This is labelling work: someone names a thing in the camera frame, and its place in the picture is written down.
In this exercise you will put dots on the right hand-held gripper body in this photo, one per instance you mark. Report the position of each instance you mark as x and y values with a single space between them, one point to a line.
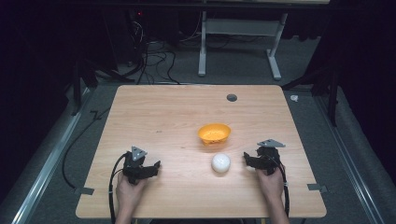
269 157

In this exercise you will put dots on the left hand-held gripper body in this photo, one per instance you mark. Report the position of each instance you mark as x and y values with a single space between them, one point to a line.
134 161

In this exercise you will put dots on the person's right hand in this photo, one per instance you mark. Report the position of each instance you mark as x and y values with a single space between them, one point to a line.
271 185

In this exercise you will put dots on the person's left hand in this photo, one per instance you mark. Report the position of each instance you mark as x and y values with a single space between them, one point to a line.
129 193

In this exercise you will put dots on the white ball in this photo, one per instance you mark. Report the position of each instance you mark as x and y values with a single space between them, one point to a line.
221 162

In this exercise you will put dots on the orange bowl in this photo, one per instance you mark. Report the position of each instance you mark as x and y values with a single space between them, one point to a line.
214 134

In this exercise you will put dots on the grey tape piece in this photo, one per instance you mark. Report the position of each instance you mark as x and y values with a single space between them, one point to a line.
84 190
317 187

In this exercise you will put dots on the crumpled white paper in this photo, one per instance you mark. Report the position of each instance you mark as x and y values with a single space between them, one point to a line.
294 98

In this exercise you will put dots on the black stand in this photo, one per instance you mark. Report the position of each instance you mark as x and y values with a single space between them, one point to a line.
81 77
330 87

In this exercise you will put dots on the metal floor rail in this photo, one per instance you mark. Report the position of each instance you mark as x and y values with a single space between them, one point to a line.
46 168
348 155

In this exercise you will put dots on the white desk frame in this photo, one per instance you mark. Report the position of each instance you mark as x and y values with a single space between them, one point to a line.
239 27

